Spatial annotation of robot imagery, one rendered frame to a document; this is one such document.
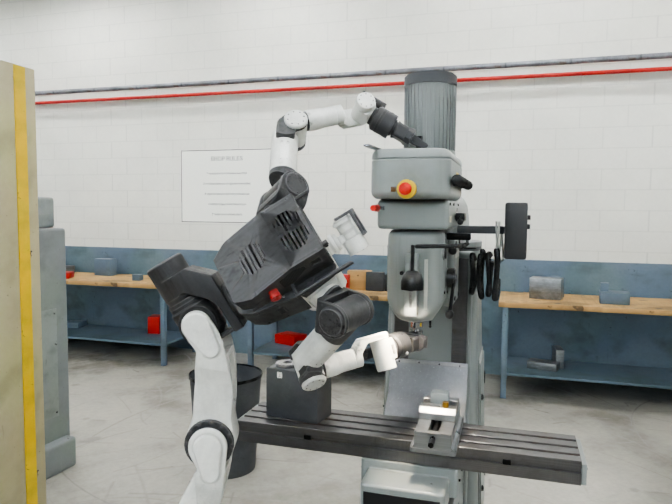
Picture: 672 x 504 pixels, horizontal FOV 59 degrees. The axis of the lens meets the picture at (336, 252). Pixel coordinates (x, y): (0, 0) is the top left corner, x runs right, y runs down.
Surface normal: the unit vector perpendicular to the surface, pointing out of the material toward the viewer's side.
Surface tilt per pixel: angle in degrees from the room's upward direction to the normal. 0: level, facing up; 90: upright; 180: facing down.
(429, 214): 90
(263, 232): 75
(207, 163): 90
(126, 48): 90
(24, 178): 90
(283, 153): 56
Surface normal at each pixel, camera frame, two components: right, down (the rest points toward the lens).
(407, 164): -0.29, 0.07
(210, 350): 0.04, 0.07
